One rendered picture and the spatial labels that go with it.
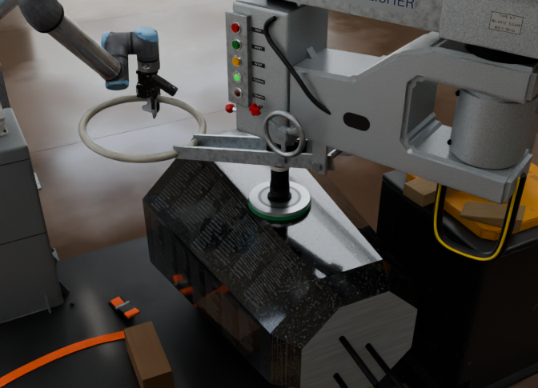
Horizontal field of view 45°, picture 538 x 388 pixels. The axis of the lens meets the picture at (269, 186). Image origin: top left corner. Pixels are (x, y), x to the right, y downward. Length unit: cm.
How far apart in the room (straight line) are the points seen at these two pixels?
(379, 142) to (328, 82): 22
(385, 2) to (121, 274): 209
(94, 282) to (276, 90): 168
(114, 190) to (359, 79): 242
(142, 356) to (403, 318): 109
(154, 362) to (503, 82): 172
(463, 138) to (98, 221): 244
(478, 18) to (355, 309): 91
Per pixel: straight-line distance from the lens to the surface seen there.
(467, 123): 169
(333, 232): 214
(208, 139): 243
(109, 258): 340
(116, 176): 409
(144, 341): 277
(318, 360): 206
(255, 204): 221
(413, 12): 163
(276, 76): 191
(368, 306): 201
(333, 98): 183
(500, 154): 171
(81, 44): 234
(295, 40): 188
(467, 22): 157
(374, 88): 175
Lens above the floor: 209
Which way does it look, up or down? 33 degrees down
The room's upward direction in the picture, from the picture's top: straight up
